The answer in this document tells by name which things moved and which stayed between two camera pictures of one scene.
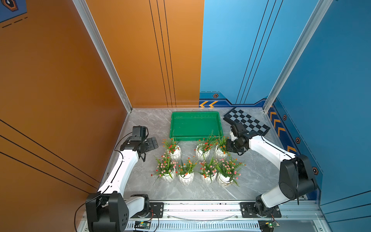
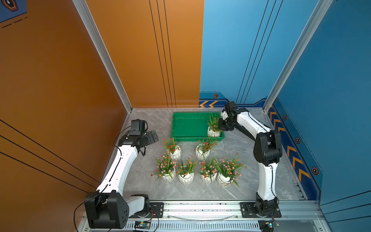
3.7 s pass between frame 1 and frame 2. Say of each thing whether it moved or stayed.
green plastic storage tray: stayed
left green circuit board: stayed
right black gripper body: moved
